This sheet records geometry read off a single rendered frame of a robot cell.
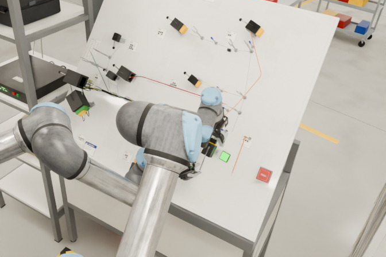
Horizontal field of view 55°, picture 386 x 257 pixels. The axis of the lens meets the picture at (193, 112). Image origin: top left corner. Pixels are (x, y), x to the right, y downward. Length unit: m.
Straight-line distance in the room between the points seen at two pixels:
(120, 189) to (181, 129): 0.41
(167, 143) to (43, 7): 1.30
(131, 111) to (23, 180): 2.02
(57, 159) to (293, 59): 1.07
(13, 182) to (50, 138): 1.80
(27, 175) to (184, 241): 1.38
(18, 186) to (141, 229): 2.02
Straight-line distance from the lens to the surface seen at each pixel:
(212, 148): 1.60
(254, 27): 1.67
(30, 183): 2.85
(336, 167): 3.62
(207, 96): 1.32
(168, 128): 0.89
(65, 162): 1.10
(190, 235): 1.91
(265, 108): 1.67
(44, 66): 2.32
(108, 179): 1.19
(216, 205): 1.70
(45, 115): 1.18
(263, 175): 1.61
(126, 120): 0.93
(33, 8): 1.99
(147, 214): 0.89
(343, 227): 3.13
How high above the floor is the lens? 2.18
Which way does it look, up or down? 34 degrees down
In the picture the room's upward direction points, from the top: 6 degrees clockwise
